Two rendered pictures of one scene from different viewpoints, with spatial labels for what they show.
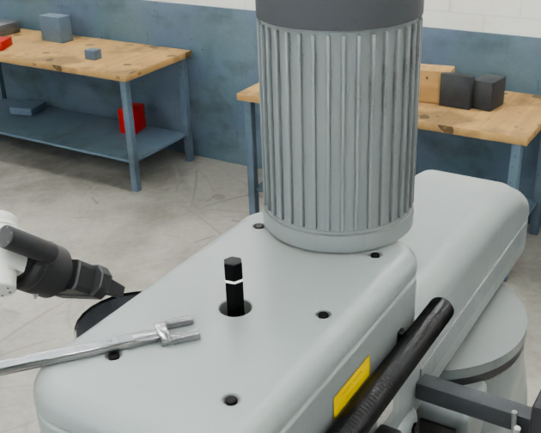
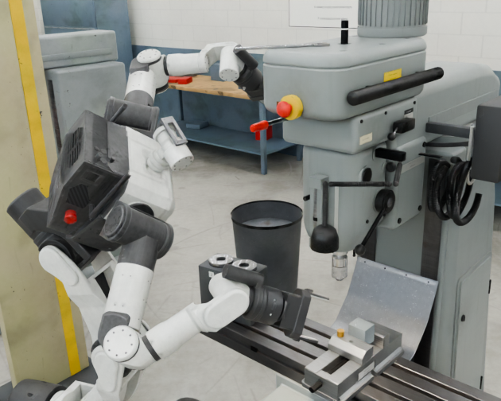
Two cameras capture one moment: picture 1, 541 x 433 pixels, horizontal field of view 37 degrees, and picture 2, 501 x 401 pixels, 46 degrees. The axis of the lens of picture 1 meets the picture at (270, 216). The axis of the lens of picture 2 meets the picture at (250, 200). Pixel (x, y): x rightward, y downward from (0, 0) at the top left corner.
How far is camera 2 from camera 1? 92 cm
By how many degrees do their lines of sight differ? 11
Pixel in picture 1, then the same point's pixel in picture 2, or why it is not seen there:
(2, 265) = (234, 62)
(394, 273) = (415, 41)
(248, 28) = not seen: hidden behind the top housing
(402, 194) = (421, 13)
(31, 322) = (196, 235)
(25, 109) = (196, 125)
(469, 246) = (459, 75)
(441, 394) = (438, 126)
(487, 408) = (460, 129)
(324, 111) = not seen: outside the picture
